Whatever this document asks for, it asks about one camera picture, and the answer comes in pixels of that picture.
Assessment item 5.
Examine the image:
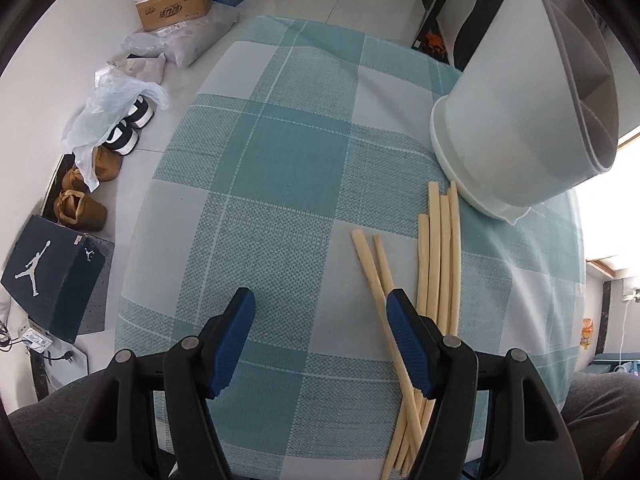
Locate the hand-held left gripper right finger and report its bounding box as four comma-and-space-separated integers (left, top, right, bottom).
386, 287, 586, 480

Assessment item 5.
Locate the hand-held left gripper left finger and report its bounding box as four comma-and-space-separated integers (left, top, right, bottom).
57, 287, 257, 480

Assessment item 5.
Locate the bundle of wooden chopsticks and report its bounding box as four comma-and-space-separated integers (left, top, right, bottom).
351, 181, 462, 480

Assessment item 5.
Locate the white divided utensil holder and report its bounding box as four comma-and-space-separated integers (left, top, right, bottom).
430, 0, 622, 224

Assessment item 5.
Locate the navy shoe box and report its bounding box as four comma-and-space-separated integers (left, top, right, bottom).
0, 214, 116, 345

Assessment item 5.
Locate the teal checked tablecloth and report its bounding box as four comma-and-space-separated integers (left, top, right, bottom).
114, 16, 586, 480

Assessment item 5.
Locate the white power strip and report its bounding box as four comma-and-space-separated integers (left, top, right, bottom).
22, 327, 53, 353

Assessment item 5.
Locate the person's right leg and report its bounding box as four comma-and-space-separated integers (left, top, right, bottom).
560, 371, 640, 480

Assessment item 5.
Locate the person's leg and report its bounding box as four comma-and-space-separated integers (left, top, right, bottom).
7, 372, 176, 480
560, 371, 640, 480

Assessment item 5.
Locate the person's left leg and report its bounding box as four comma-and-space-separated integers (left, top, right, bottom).
7, 372, 176, 480

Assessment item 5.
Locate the black and white sneaker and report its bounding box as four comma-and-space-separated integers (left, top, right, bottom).
122, 96, 154, 129
102, 124, 139, 156

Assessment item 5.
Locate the crumpled white plastic bag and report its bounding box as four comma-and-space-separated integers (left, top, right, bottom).
61, 71, 171, 192

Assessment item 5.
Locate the small white parcel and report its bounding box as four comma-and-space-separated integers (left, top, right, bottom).
122, 55, 167, 83

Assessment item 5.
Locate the orange and black item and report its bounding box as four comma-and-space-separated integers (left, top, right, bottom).
424, 30, 447, 58

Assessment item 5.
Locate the black backpack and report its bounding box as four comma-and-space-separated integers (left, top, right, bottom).
452, 0, 523, 72

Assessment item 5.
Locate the grey plastic parcel bag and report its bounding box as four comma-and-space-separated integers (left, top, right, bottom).
122, 7, 240, 68

